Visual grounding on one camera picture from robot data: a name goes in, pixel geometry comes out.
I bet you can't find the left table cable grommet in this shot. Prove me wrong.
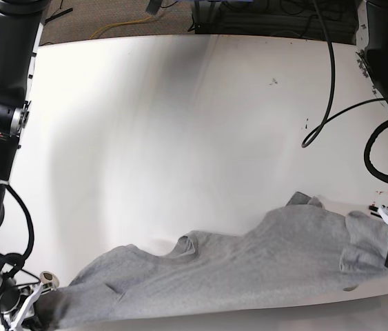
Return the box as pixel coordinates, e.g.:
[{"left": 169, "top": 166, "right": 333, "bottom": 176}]
[{"left": 39, "top": 271, "right": 59, "bottom": 288}]

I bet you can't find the yellow cable on floor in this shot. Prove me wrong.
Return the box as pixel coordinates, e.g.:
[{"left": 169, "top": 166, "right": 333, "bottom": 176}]
[{"left": 92, "top": 17, "right": 162, "bottom": 40}]

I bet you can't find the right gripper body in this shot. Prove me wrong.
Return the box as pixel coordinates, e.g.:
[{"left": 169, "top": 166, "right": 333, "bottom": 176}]
[{"left": 0, "top": 274, "right": 51, "bottom": 330}]

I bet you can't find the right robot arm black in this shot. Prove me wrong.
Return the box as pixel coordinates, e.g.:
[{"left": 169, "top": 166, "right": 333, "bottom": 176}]
[{"left": 0, "top": 1, "right": 55, "bottom": 330}]

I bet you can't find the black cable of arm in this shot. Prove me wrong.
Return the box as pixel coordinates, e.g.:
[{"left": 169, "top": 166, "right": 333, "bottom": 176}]
[
  {"left": 302, "top": 0, "right": 388, "bottom": 149},
  {"left": 0, "top": 184, "right": 36, "bottom": 287}
]

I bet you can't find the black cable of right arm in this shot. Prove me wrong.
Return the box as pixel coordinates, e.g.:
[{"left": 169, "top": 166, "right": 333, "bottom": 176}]
[{"left": 0, "top": 184, "right": 36, "bottom": 287}]

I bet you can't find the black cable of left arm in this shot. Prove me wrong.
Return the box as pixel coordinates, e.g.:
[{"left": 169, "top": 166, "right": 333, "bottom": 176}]
[{"left": 302, "top": 0, "right": 388, "bottom": 149}]

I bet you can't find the grey T-shirt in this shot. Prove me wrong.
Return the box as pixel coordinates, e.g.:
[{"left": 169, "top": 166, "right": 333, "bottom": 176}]
[{"left": 44, "top": 192, "right": 388, "bottom": 329}]

